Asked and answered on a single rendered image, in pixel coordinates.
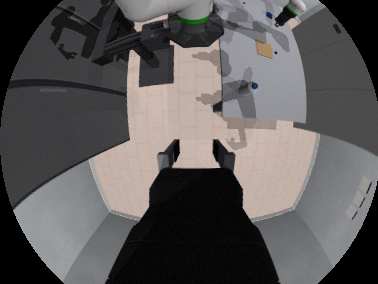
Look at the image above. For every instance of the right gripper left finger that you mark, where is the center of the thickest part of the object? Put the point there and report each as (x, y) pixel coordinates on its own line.
(169, 156)

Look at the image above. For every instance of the grey bottle with blue cap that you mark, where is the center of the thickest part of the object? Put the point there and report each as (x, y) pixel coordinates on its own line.
(249, 88)

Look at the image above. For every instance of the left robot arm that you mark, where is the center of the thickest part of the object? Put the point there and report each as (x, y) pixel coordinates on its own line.
(296, 6)

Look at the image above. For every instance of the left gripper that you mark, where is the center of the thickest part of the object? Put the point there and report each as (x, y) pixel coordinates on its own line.
(285, 16)

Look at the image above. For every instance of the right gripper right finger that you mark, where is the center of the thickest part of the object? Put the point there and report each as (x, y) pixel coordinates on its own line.
(224, 157)

